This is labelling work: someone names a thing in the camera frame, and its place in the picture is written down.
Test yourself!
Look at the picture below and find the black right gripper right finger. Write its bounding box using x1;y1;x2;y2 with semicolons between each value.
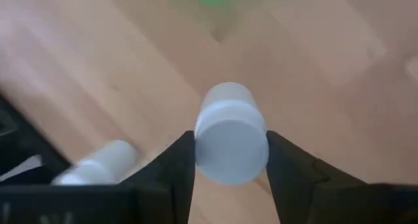
265;129;369;224

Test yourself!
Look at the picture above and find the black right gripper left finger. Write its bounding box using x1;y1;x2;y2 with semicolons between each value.
120;129;197;224

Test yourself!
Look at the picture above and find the white pill bottle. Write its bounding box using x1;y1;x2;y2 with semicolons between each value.
50;138;138;186
194;82;270;187

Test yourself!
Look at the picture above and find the black aluminium table frame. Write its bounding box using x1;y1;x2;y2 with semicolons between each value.
0;92;73;186

